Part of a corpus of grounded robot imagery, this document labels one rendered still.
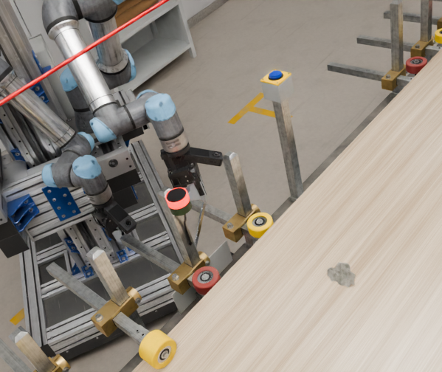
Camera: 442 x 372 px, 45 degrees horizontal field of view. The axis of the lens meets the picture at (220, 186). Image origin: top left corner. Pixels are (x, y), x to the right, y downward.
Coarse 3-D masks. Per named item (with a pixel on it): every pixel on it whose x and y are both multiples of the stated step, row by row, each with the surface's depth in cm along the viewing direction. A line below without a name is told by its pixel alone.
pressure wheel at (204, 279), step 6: (198, 270) 154; (204, 270) 154; (210, 270) 153; (216, 270) 153; (198, 276) 153; (204, 276) 151; (210, 276) 152; (216, 276) 151; (198, 282) 151; (204, 282) 151; (210, 282) 150; (216, 282) 150; (198, 288) 150; (204, 288) 149; (210, 288) 149; (204, 294) 151
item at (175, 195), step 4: (176, 188) 143; (180, 188) 142; (172, 192) 142; (176, 192) 141; (180, 192) 141; (184, 192) 141; (168, 196) 141; (172, 196) 140; (176, 196) 140; (180, 196) 140; (184, 196) 140; (168, 200) 140; (172, 200) 139; (176, 200) 139; (180, 200) 139; (180, 208) 140; (184, 216) 145; (184, 220) 147; (184, 224) 149; (184, 228) 151; (188, 236) 153
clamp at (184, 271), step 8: (200, 256) 163; (184, 264) 162; (200, 264) 162; (208, 264) 164; (176, 272) 160; (184, 272) 160; (192, 272) 160; (168, 280) 160; (176, 280) 158; (184, 280) 158; (176, 288) 159; (184, 288) 160
